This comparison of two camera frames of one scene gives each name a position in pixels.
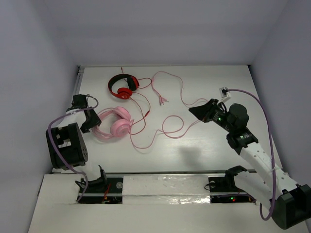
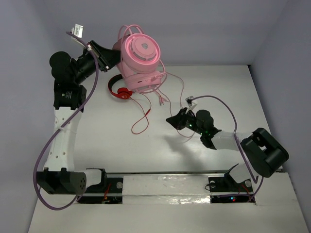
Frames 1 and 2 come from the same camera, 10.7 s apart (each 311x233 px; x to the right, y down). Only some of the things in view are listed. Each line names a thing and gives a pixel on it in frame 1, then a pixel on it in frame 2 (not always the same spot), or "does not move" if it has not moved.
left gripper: x=88 y=119 -> x=99 y=57
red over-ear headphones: x=124 y=93 does not move
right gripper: x=203 y=112 -> x=180 y=119
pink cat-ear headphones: x=120 y=125 -> x=140 y=57
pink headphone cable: x=174 y=132 -> x=169 y=103
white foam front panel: x=151 y=204 does not move
